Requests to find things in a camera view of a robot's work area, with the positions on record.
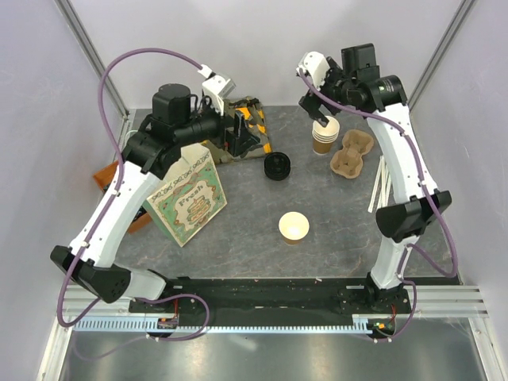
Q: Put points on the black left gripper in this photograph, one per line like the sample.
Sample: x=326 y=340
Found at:
x=242 y=139

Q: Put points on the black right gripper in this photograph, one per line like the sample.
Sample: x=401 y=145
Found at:
x=310 y=103

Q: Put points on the brown paper coffee cup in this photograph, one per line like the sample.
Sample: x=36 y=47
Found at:
x=293 y=226

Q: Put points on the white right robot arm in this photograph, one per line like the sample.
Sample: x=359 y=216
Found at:
x=355 y=85

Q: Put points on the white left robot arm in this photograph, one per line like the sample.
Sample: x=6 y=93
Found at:
x=178 y=119

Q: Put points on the camouflage folded cloth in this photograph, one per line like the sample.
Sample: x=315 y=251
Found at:
x=253 y=108

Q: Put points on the paper cup stack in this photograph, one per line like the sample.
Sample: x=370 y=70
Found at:
x=325 y=136

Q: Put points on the black lid stack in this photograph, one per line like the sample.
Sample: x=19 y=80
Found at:
x=277 y=166

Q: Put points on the brown pulp cup carrier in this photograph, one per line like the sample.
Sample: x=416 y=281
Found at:
x=348 y=161

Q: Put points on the white wrapped straw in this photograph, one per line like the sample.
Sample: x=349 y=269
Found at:
x=379 y=203
x=385 y=180
x=376 y=188

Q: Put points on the green patterned paper bag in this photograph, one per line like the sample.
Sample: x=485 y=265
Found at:
x=190 y=195

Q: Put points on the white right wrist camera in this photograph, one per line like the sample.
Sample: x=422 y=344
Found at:
x=315 y=65

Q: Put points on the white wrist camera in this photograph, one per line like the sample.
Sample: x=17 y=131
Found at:
x=217 y=87
x=315 y=65

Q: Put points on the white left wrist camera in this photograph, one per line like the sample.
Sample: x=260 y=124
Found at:
x=217 y=87

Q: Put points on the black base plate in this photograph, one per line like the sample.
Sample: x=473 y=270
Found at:
x=341 y=295

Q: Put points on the grey slotted cable duct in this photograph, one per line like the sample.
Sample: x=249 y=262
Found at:
x=138 y=324

